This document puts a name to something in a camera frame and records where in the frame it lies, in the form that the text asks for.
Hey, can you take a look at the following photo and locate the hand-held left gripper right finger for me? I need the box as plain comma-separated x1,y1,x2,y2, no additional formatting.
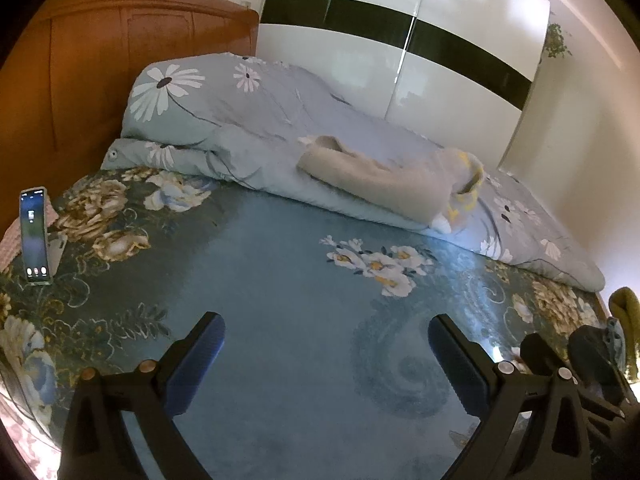
428,314,601,480

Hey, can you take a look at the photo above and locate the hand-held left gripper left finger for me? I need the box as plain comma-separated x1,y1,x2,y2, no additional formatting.
60,311,226,480

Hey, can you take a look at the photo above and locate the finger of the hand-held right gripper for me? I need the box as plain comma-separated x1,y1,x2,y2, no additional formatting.
520,332,573,377

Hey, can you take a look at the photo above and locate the beige knitted sweater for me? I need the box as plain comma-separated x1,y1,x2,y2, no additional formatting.
296,135,487,233

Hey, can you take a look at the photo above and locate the person's right forearm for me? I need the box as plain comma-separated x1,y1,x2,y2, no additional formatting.
609,286,640,381

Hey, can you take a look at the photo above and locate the floral blue bedsheet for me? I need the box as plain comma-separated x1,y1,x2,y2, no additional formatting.
0,165,613,480

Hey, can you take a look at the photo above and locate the smartphone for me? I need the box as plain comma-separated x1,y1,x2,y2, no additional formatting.
19,186,54,287

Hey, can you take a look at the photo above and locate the pink knitted cloth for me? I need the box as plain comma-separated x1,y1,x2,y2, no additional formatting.
0,199,62,273

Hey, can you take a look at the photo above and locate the light blue daisy quilt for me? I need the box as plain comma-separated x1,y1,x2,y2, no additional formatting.
100,52,607,292

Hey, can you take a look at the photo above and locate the wooden headboard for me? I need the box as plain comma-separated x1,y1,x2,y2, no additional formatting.
0,0,261,241

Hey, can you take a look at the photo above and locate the white wardrobe with black stripe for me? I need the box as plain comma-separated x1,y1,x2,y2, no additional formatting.
255,0,551,171

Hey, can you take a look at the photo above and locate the green plant wall decal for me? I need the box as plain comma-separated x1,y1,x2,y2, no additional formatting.
542,22,573,61

